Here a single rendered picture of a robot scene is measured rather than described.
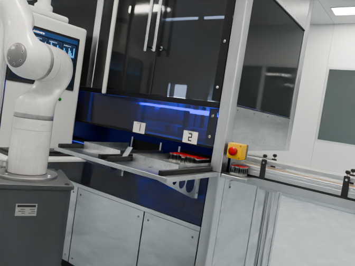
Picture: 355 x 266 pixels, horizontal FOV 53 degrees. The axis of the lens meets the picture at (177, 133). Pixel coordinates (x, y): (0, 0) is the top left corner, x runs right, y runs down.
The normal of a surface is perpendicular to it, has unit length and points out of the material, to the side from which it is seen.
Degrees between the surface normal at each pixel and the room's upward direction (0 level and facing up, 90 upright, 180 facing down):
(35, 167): 90
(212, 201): 90
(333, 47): 90
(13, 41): 69
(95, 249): 90
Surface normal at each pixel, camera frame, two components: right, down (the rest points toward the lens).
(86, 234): -0.57, -0.04
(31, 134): 0.36, 0.10
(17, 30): -0.31, -0.51
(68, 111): 0.76, 0.14
